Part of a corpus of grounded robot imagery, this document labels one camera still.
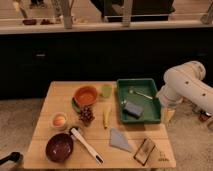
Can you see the wooden table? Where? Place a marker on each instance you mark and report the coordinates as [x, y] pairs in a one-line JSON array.
[[58, 99]]

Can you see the grey blue towel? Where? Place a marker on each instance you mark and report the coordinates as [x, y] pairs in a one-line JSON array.
[[118, 140]]

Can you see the red bottle on floor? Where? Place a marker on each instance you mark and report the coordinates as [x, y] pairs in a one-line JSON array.
[[204, 116]]

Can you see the light green cup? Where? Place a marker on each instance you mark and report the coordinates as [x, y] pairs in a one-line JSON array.
[[106, 91]]

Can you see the metal spoon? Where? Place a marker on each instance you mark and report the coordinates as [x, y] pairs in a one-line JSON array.
[[138, 93]]

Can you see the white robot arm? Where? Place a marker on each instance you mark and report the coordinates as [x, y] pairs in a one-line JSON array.
[[184, 81]]

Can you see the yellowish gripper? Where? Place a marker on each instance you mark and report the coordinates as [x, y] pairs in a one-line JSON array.
[[167, 114]]

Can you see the black object on floor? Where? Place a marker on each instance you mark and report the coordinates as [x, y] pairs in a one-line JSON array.
[[14, 156]]

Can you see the green plate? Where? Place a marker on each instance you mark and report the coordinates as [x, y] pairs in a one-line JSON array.
[[75, 106]]

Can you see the grey sponge block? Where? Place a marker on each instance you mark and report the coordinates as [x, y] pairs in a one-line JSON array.
[[133, 109]]

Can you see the brown wooden framed box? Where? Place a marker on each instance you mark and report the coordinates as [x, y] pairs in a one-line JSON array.
[[144, 151]]

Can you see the green plastic tray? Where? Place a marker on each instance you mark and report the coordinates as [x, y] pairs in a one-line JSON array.
[[151, 108]]

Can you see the dark red dish on counter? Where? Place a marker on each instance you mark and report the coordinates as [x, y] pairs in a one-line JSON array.
[[30, 22]]

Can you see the yellow banana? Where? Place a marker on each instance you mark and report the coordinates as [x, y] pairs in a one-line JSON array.
[[106, 114]]

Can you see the red orange bowl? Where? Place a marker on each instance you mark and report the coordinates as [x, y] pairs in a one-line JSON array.
[[86, 95]]

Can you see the dark grape bunch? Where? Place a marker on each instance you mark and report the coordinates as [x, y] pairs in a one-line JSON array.
[[86, 115]]

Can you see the dark maroon bowl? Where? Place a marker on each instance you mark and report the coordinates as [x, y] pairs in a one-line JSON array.
[[59, 148]]

